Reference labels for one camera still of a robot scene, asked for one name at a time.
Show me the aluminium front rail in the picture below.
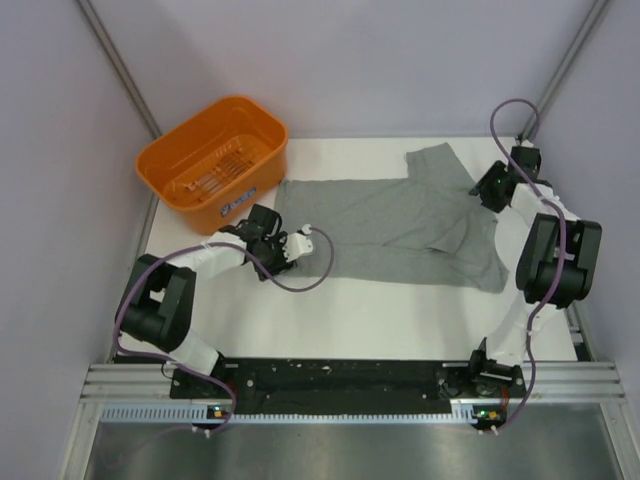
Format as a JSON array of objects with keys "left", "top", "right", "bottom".
[{"left": 81, "top": 359, "right": 625, "bottom": 411}]

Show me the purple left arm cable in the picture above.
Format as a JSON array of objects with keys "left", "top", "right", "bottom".
[{"left": 113, "top": 225, "right": 336, "bottom": 441}]

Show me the right aluminium frame post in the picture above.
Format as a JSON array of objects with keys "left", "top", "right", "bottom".
[{"left": 517, "top": 0, "right": 613, "bottom": 140}]

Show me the grey slotted cable duct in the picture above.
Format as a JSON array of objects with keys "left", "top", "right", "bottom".
[{"left": 100, "top": 404, "right": 478, "bottom": 425}]

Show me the aluminium frame post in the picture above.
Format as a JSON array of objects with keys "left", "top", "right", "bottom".
[
  {"left": 517, "top": 0, "right": 613, "bottom": 140},
  {"left": 75, "top": 0, "right": 162, "bottom": 139}
]

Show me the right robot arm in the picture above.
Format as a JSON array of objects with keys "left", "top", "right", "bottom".
[{"left": 466, "top": 143, "right": 603, "bottom": 396}]

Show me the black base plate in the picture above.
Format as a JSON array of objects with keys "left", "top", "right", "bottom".
[{"left": 170, "top": 357, "right": 525, "bottom": 415}]

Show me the grey t shirt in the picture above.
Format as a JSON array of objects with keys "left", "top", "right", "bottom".
[{"left": 275, "top": 143, "right": 508, "bottom": 293}]

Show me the left aluminium frame post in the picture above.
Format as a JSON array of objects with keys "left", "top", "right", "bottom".
[{"left": 75, "top": 0, "right": 162, "bottom": 139}]

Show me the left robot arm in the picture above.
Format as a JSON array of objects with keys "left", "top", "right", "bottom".
[{"left": 114, "top": 205, "right": 313, "bottom": 397}]

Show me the orange plastic basket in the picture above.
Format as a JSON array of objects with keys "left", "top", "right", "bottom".
[{"left": 135, "top": 96, "right": 289, "bottom": 235}]

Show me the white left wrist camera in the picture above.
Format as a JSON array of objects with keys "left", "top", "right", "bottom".
[{"left": 283, "top": 224, "right": 314, "bottom": 262}]

